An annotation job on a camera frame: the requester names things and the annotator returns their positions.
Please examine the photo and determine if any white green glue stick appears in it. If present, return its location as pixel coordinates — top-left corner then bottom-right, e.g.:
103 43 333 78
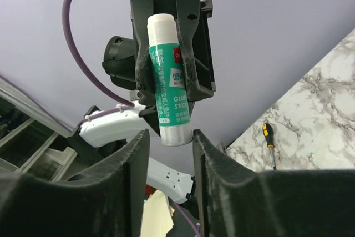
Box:
147 13 192 147

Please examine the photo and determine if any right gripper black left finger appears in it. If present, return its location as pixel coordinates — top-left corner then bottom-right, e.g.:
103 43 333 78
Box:
1 130 150 236

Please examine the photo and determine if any yellow black screwdriver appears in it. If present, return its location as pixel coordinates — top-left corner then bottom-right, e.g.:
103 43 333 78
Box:
262 123 276 170

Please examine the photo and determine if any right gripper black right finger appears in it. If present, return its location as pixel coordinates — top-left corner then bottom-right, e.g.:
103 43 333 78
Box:
193 130 354 236

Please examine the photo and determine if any stack of cream papers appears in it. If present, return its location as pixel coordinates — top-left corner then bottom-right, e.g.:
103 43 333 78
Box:
140 190 175 237

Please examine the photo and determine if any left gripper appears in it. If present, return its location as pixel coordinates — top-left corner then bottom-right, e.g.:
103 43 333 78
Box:
129 0 217 107

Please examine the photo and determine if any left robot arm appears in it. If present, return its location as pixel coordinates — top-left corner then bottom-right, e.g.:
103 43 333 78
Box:
69 0 216 163

